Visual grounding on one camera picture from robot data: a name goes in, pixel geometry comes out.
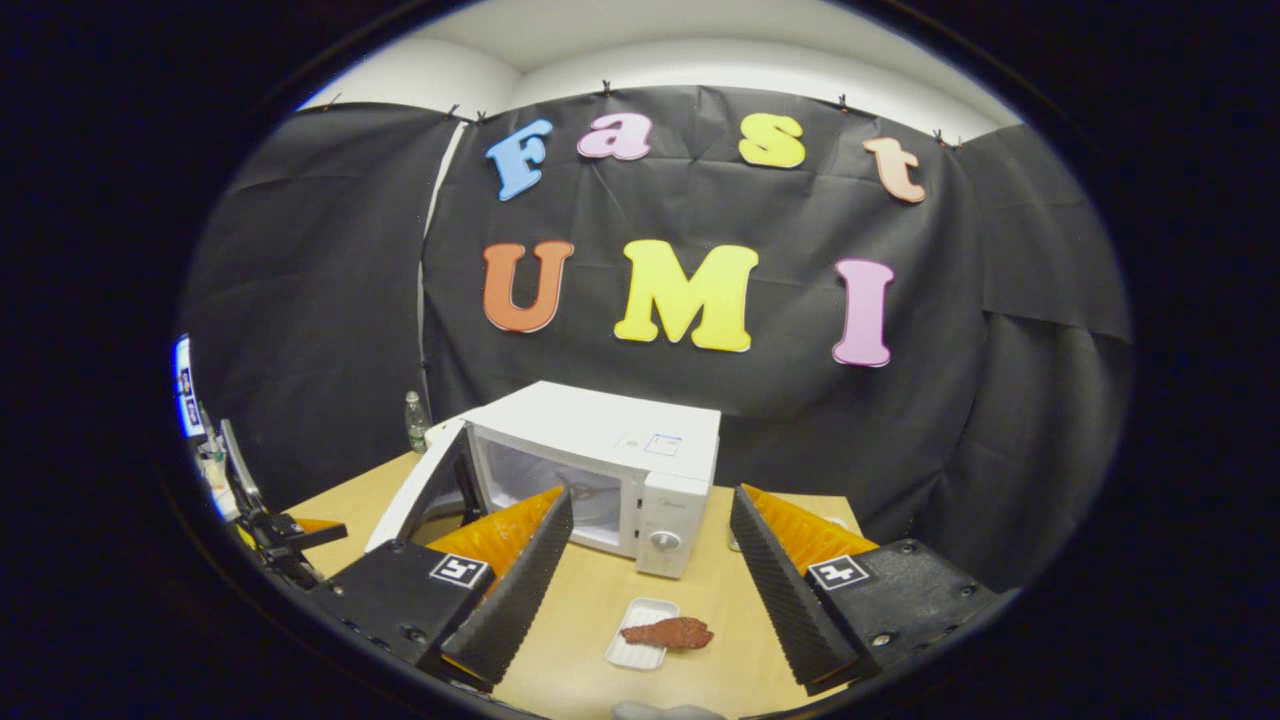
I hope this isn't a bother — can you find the reddish brown meat piece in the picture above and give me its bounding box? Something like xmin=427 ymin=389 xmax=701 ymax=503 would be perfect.
xmin=620 ymin=617 xmax=715 ymax=651

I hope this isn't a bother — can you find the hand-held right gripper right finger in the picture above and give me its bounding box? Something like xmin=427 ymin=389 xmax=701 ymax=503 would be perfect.
xmin=730 ymin=484 xmax=1003 ymax=698

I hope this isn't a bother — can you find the white rectangular tray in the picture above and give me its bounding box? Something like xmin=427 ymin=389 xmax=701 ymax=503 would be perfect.
xmin=605 ymin=598 xmax=681 ymax=671

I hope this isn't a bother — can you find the white rounded object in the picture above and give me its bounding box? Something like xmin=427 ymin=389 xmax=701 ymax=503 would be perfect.
xmin=612 ymin=702 xmax=726 ymax=720

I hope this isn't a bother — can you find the black backdrop cloth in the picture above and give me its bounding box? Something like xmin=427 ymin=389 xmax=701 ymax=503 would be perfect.
xmin=178 ymin=85 xmax=1133 ymax=591

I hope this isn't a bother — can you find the row of black cloth clips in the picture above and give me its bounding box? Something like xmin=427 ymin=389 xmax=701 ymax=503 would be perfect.
xmin=322 ymin=80 xmax=961 ymax=149

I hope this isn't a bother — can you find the computer monitor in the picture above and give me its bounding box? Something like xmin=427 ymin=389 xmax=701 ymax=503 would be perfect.
xmin=172 ymin=335 xmax=206 ymax=441

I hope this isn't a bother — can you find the white microwave oven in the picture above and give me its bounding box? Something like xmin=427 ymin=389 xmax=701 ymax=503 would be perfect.
xmin=365 ymin=380 xmax=722 ymax=580

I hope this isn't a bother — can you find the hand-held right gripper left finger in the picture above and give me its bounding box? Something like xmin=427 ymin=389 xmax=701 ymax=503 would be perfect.
xmin=305 ymin=487 xmax=575 ymax=695

